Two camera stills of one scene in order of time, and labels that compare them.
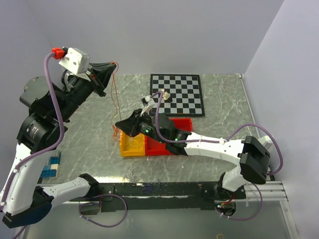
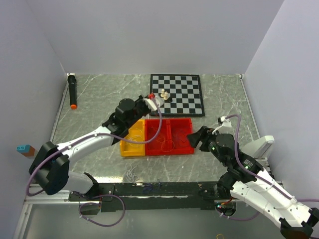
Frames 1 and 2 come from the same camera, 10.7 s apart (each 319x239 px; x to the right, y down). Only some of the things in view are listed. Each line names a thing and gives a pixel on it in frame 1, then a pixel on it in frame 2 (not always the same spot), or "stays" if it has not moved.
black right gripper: (130, 126) -> (203, 134)
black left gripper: (102, 71) -> (140, 99)
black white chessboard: (185, 90) stays
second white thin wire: (130, 175) stays
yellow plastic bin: (132, 146) stays
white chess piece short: (165, 96) stays
